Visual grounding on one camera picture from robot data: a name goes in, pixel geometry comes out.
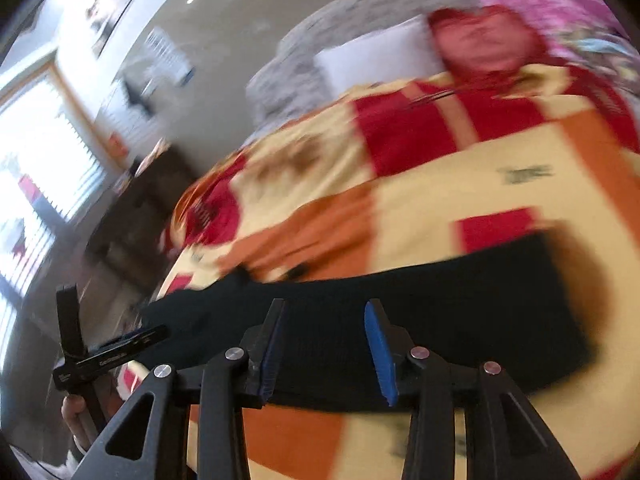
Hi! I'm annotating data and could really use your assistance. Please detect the white wall poster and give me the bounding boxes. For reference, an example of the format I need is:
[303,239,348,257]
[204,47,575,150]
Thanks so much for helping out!
[144,26,197,84]

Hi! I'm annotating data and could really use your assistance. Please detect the dark wall-mounted object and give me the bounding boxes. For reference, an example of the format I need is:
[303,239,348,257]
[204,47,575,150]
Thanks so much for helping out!
[121,71,157,112]

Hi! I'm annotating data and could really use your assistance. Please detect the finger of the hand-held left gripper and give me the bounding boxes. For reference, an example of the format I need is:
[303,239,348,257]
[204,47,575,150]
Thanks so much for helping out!
[55,285,82,358]
[86,324,170,358]

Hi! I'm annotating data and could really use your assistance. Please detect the pink floral blanket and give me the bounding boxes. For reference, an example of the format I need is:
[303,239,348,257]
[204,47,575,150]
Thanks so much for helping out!
[430,0,637,78]

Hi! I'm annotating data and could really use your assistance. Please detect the framed wall picture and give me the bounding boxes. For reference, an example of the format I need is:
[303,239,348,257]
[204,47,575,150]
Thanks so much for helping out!
[86,0,139,59]

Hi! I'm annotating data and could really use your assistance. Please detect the black pants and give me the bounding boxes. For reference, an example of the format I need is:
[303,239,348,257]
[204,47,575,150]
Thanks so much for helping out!
[137,232,597,411]

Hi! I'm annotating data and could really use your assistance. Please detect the small orange object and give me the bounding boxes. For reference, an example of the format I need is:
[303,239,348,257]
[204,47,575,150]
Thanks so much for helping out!
[106,131,127,162]

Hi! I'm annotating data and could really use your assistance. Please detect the person's left hand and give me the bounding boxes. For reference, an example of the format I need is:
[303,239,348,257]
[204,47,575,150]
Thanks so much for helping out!
[60,393,98,455]

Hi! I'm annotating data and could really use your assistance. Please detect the dark wooden nightstand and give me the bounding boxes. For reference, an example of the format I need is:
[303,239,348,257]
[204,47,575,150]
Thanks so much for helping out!
[84,141,202,292]

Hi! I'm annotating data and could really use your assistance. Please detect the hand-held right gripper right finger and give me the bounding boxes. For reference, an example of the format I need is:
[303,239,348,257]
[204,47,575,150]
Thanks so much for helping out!
[364,299,582,480]

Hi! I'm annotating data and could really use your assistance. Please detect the red pillow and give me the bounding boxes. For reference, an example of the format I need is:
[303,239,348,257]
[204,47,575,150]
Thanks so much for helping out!
[427,4,553,88]

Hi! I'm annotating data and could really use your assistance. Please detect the yellow red orange printed blanket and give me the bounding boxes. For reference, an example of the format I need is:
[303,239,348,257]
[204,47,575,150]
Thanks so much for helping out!
[114,67,640,480]

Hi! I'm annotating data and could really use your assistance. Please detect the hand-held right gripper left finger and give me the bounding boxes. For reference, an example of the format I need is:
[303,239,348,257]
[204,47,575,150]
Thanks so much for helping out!
[72,298,286,480]

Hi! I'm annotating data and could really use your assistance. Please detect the window with blinds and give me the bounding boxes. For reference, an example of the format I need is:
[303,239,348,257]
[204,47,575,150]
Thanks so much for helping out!
[0,54,110,363]

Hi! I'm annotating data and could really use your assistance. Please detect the grey upholstered headboard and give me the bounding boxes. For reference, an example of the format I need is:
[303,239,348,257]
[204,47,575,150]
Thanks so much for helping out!
[244,0,482,137]

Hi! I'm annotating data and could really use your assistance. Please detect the white pillow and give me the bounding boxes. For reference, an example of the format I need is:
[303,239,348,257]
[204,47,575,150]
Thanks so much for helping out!
[313,14,449,97]

